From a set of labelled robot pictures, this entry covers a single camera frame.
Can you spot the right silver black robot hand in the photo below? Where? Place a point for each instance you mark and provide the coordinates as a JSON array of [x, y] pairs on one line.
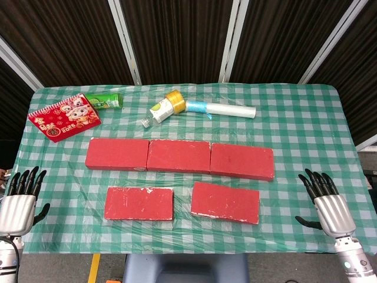
[[335, 215]]

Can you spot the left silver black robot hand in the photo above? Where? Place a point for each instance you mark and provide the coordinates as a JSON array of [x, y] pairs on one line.
[[17, 215]]

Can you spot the red foam brick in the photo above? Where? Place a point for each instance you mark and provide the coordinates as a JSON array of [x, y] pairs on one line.
[[178, 156], [138, 203], [116, 154], [225, 202], [241, 160]]

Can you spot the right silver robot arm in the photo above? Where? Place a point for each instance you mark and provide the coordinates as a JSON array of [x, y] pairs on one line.
[[355, 262]]

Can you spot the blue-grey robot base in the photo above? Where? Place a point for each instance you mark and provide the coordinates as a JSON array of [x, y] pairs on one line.
[[185, 268]]

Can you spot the green checked tablecloth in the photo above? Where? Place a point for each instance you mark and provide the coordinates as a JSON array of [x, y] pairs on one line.
[[309, 123]]

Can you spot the red spiral desk calendar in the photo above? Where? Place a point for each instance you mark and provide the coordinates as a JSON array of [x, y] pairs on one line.
[[64, 118]]

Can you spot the green drink bottle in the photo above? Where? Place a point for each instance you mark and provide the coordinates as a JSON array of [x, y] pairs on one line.
[[106, 100]]

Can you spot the plastic bag roll blue band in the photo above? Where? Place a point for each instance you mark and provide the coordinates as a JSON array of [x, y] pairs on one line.
[[226, 110]]

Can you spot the clear bottle white label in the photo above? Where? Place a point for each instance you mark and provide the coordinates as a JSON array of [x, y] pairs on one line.
[[160, 112]]

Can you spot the yellow tape roll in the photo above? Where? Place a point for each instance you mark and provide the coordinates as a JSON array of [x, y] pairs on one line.
[[176, 101]]

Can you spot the white partition frame post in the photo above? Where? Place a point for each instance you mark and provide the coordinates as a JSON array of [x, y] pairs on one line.
[[20, 66], [368, 143], [329, 44], [126, 44], [231, 44]]

